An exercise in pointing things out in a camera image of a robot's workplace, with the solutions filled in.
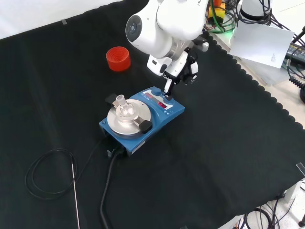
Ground white paper sheet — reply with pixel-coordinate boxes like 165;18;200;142
229;22;295;70

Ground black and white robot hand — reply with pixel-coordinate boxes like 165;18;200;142
146;48;199;101

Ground black bench cloth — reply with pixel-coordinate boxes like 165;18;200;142
0;0;305;229

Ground thin black probe cable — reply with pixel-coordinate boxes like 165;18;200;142
24;140;107;200

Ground thin metal temperature probe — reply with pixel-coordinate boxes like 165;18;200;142
70;159;81;229

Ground black power adapter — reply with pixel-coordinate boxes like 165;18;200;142
285;40;305;65

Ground yellow stop button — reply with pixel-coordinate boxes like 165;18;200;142
206;0;226;21

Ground black coiled cable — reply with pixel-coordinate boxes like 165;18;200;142
288;75;305;91

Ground blue base heater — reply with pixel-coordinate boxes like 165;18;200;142
99;86;186;157

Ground clear round-bottom glass flask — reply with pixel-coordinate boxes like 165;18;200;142
115;94;137;120

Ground red ribbed plastic cup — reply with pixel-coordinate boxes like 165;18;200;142
105;46;132;72

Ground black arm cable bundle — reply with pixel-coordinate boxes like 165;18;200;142
224;0;305;48

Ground thick black power cable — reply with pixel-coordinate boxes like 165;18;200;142
100;148;125;229

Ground green cable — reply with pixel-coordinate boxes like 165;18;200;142
209;4;236;34

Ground black floor cables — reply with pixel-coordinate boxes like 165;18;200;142
234;181;305;229

